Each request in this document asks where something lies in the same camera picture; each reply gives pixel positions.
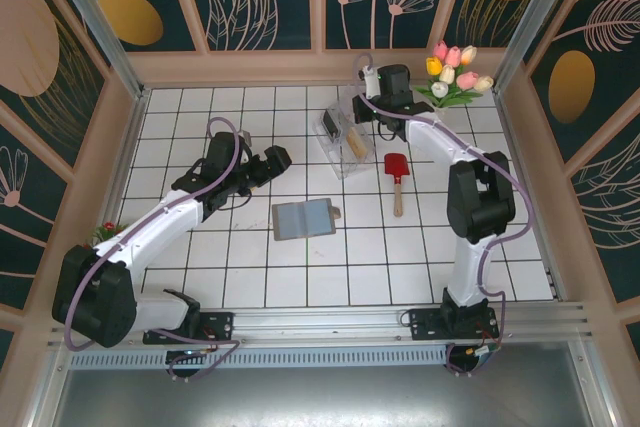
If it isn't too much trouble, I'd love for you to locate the aluminium frame post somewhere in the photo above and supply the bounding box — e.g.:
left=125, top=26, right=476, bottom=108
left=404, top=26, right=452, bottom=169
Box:
left=41, top=0, right=147, bottom=99
left=491, top=0, right=584, bottom=94

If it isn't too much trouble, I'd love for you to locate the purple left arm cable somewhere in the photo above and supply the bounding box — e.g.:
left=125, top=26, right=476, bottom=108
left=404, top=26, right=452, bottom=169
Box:
left=64, top=117, right=252, bottom=383

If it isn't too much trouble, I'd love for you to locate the artificial tulip bouquet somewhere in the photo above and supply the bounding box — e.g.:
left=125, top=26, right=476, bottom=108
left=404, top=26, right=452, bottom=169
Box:
left=411, top=40, right=496, bottom=110

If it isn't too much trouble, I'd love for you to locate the grey folding card holder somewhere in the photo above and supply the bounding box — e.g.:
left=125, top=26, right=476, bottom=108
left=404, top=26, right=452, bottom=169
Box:
left=271, top=197, right=344, bottom=242

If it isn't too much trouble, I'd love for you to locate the slotted grey cable duct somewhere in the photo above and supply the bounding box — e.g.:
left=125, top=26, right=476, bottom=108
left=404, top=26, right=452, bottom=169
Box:
left=67, top=346, right=449, bottom=369

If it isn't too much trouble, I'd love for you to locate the wooden brush in organizer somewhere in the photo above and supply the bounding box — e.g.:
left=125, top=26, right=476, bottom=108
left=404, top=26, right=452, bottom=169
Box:
left=345, top=127, right=366, bottom=158

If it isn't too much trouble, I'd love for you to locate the aluminium mounting rail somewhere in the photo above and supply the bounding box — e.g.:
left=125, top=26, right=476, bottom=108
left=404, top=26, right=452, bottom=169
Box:
left=47, top=300, right=597, bottom=349

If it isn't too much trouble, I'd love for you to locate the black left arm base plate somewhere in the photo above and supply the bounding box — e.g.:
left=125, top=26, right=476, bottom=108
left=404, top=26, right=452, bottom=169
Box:
left=142, top=311, right=236, bottom=346

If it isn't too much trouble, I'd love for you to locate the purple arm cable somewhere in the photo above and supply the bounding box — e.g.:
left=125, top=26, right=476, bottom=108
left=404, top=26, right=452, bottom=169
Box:
left=64, top=117, right=252, bottom=383
left=353, top=52, right=534, bottom=378

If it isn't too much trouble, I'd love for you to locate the grey metal panel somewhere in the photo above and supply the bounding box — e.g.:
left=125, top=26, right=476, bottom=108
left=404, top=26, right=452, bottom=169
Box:
left=48, top=366, right=604, bottom=427

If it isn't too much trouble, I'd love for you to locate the red shovel wooden handle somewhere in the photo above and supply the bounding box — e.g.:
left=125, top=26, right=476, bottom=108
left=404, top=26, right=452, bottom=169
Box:
left=383, top=152, right=411, bottom=219

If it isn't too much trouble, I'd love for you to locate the clear acrylic organizer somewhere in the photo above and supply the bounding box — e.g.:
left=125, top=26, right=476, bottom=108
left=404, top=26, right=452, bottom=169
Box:
left=312, top=84, right=377, bottom=181

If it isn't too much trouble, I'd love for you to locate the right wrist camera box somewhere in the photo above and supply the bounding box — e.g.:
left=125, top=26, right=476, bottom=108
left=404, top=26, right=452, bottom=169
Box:
left=361, top=65, right=382, bottom=100

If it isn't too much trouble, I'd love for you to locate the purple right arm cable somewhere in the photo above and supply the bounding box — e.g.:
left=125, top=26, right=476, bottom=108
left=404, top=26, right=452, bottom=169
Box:
left=353, top=52, right=534, bottom=378

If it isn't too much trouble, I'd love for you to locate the white ribbed vase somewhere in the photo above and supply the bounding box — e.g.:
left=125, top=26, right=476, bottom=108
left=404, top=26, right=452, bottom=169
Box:
left=422, top=96, right=449, bottom=121

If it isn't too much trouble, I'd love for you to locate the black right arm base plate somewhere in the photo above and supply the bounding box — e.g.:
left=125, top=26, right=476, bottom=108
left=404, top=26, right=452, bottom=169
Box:
left=408, top=306, right=501, bottom=344

